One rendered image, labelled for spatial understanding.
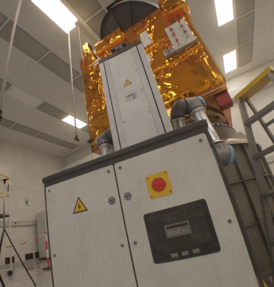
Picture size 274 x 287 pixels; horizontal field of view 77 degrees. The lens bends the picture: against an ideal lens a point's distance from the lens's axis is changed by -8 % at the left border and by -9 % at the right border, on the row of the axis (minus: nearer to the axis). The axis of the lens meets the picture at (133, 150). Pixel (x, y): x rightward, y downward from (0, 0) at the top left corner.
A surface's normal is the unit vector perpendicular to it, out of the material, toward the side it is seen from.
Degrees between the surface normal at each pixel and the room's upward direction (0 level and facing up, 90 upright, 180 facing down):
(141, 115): 90
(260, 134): 90
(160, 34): 94
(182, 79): 90
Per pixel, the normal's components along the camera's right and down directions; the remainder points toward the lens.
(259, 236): 0.15, -0.41
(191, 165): -0.37, -0.29
